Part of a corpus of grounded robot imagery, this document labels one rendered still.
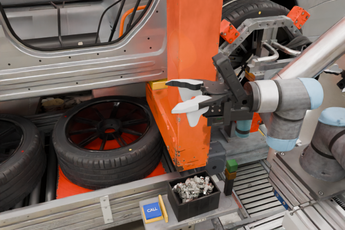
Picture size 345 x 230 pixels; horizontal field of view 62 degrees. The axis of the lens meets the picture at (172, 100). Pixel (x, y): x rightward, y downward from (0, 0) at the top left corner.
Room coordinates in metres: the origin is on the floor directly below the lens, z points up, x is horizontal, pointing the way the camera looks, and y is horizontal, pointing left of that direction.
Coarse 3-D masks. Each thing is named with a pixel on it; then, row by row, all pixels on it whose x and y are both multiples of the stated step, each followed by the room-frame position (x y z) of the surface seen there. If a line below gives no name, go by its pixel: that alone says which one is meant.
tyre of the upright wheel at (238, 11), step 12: (228, 0) 1.67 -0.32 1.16; (240, 0) 1.61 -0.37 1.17; (252, 0) 1.60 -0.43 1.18; (264, 0) 1.60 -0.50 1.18; (228, 12) 1.51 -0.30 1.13; (240, 12) 1.47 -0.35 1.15; (252, 12) 1.49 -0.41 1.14; (264, 12) 1.51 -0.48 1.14; (276, 12) 1.53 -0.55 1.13; (288, 12) 1.55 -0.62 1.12; (240, 24) 1.47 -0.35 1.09
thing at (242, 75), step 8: (256, 32) 1.52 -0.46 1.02; (280, 32) 1.64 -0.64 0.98; (256, 40) 1.53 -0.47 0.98; (280, 40) 1.67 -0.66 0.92; (288, 40) 1.59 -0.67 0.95; (248, 48) 1.53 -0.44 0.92; (256, 48) 1.53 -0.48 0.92; (232, 56) 1.48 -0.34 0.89; (240, 56) 1.50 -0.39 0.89; (280, 56) 1.65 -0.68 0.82; (288, 56) 1.59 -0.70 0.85; (240, 64) 1.50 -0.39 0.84; (240, 72) 1.52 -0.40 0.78; (240, 80) 1.51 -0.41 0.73; (248, 80) 1.54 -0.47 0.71
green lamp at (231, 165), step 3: (234, 159) 0.92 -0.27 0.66; (228, 162) 0.90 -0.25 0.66; (231, 162) 0.90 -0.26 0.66; (234, 162) 0.90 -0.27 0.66; (228, 165) 0.89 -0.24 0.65; (231, 165) 0.88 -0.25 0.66; (234, 165) 0.88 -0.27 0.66; (237, 165) 0.89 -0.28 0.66; (228, 168) 0.88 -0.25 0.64; (231, 168) 0.88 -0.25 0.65; (234, 168) 0.88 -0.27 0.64; (237, 168) 0.89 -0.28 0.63; (231, 171) 0.88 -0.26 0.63
